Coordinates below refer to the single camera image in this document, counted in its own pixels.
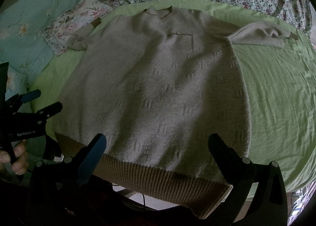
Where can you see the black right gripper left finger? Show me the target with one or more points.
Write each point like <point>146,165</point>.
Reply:
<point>85,161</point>

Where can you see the beige knit sweater brown trim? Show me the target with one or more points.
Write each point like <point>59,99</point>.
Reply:
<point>157,84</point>

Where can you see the light green bed sheet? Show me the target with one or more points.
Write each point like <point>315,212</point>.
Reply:
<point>280,85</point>

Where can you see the teal floral pillow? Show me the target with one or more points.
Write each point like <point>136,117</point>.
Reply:
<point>22,43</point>

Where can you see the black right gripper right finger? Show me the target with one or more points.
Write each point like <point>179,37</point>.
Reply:
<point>238,172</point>

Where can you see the person left hand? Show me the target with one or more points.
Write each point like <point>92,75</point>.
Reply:
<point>20,166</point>

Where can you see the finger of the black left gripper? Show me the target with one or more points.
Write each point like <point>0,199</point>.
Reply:
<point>15,102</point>
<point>48,112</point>

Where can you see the white floral pillow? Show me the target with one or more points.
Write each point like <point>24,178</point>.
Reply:
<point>58,33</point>

